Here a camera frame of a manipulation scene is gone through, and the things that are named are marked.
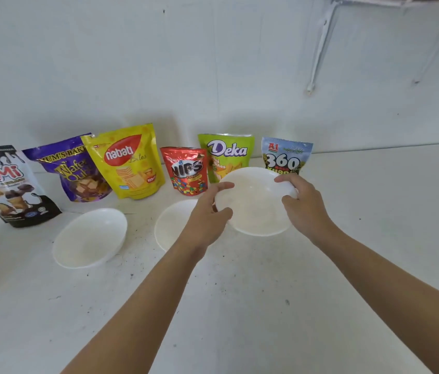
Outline person's right hand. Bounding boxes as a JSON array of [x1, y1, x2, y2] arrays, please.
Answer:
[[274, 173, 341, 248]]

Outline person's left hand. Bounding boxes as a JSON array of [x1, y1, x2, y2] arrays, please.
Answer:
[[178, 181, 236, 263]]

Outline white round bowl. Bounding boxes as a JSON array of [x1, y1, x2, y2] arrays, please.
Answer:
[[154, 198, 204, 252], [214, 166, 299, 237], [52, 207, 128, 270]]

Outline red Nips candy bag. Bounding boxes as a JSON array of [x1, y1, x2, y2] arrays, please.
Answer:
[[159, 146, 209, 197]]

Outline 360 Kuaci seed bag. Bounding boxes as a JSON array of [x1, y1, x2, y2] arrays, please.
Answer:
[[261, 137, 314, 177]]

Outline green snack bag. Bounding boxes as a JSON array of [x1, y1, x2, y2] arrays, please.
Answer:
[[197, 133, 256, 184]]

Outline yellow snack bag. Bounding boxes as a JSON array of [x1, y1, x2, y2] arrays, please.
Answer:
[[80, 123, 166, 201]]

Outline purple snack bag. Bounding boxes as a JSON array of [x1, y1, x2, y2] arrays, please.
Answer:
[[22, 132, 113, 203]]

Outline black white snack bag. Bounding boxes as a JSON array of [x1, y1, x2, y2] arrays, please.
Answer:
[[0, 145, 63, 229]]

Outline person's right forearm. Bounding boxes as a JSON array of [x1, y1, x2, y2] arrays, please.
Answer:
[[315, 226, 439, 374]]

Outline person's left forearm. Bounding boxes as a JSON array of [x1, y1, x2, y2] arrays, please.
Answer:
[[60, 240, 209, 374]]

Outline white shelf bracket strut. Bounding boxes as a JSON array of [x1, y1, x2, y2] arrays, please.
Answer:
[[306, 0, 341, 94], [412, 3, 439, 85]]

